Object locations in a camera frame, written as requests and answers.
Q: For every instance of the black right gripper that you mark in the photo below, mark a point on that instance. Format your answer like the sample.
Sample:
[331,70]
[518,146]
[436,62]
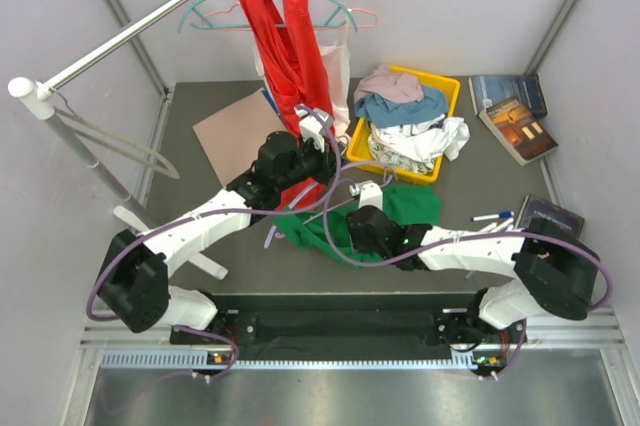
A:
[356,238]

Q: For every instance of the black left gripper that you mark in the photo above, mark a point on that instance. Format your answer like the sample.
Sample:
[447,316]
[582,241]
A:
[326,160]

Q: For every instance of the green tank top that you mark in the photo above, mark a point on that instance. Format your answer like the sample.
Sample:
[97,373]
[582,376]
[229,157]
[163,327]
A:
[403,203]

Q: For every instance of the lavender plastic hanger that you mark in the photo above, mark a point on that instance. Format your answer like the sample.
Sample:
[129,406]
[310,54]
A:
[386,168]

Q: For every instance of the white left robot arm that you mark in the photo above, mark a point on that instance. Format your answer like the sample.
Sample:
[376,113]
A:
[134,279]

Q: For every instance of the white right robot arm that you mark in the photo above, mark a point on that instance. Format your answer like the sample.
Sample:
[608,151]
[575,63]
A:
[547,270]

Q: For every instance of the red tank top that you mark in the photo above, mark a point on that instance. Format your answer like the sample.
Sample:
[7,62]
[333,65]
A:
[264,17]

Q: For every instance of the clear plastic hanger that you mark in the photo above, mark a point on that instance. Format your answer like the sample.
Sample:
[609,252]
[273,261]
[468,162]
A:
[121,145]

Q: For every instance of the brown cardboard sheet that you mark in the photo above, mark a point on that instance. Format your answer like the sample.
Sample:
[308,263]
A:
[232,136]

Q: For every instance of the yellow plastic bin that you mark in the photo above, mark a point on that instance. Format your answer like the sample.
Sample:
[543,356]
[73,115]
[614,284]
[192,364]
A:
[358,152]

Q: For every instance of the white patterned garment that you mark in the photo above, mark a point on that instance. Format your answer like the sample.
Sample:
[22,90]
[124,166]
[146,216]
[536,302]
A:
[417,147]

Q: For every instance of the blue garment in bin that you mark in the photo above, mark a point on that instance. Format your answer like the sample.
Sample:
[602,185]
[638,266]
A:
[384,113]

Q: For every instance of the red cap marker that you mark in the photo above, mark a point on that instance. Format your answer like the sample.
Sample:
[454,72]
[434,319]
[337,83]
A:
[498,226]

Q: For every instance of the pink garment in bin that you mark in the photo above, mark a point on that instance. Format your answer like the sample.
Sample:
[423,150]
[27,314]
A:
[395,87]

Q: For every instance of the blue cap marker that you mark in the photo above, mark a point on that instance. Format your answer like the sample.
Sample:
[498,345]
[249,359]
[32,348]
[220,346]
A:
[494,216]

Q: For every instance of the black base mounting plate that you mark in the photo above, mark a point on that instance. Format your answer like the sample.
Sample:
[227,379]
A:
[358,326]

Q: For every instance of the dark sunset cover book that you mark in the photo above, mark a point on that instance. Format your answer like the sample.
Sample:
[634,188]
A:
[536,207]

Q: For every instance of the orange cover paperback book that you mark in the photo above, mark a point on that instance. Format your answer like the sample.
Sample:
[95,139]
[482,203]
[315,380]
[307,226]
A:
[518,131]

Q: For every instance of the blue hardcover book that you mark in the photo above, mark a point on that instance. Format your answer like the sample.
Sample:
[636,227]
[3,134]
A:
[489,90]

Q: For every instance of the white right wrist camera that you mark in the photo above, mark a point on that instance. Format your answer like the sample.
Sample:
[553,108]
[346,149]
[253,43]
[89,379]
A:
[367,194]

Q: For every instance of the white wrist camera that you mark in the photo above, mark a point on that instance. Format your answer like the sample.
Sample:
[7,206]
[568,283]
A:
[367,194]
[311,125]

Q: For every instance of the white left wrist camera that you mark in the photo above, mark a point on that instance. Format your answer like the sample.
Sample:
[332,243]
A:
[311,125]

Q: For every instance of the grey slotted cable duct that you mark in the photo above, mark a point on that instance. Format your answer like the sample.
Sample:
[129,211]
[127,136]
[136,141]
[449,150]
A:
[176,359]

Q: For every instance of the metal clothes rail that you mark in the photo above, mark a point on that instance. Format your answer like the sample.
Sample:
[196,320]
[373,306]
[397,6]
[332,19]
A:
[128,33]

